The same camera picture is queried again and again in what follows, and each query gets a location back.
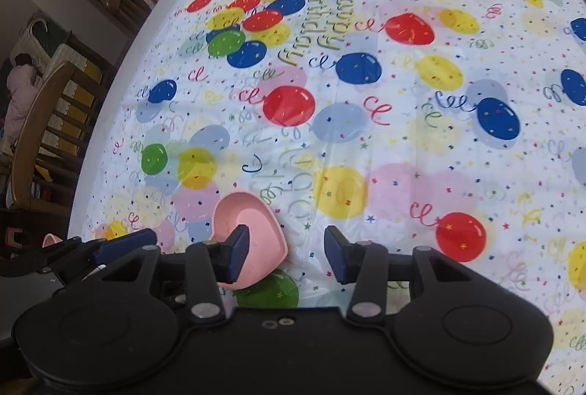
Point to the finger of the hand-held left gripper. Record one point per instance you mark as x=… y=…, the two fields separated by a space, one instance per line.
x=123 y=244

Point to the white laundry basket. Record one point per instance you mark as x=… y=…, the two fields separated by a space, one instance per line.
x=32 y=33

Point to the wooden spindle chair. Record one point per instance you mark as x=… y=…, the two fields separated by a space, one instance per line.
x=36 y=111

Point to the balloon print tablecloth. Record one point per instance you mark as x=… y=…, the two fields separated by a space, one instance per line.
x=366 y=124

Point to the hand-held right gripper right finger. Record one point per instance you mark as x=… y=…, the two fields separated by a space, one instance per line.
x=334 y=257

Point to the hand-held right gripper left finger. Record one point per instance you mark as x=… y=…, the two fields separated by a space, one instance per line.
x=240 y=253

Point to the pink heart-shaped bowl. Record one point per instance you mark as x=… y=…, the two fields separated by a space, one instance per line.
x=261 y=230

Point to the pink jacket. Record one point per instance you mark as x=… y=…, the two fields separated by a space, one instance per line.
x=23 y=92

